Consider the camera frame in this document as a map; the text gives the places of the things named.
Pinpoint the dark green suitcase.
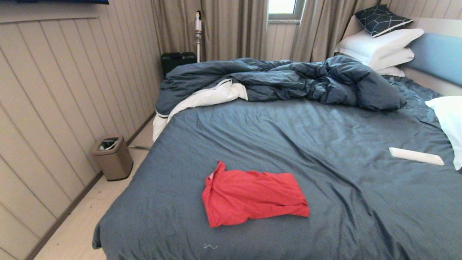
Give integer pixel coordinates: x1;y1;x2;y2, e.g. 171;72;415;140
161;52;197;78

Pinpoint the black wall screen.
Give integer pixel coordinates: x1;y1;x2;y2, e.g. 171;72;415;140
14;0;109;5

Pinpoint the large white pillow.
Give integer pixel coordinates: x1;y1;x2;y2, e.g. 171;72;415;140
335;28;425;68

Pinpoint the dark blue crumpled duvet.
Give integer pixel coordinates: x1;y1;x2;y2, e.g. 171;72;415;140
152;54;408;142

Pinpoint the beige trash bin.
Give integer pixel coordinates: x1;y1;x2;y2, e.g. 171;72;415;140
90;135;134;182

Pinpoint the dark geometric patterned cushion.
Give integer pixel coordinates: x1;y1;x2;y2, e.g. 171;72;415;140
354;4;415;38

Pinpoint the window with grey frame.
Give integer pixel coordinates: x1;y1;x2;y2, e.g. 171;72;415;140
267;0;305;21

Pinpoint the white stick vacuum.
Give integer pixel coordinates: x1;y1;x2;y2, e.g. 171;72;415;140
195;11;202;63

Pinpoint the beige curtain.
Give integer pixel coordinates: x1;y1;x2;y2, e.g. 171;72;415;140
151;0;269;62
290;0;379;62

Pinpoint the blue-grey bed sheet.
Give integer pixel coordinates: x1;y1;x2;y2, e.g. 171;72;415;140
91;76;462;260

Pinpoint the flat white remote control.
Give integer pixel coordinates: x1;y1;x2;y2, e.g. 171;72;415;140
389;147;445;166

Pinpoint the blue headboard cushion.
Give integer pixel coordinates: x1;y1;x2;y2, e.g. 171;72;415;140
406;32;462;87

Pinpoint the red printed t-shirt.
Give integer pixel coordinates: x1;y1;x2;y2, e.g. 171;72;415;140
201;161;311;228

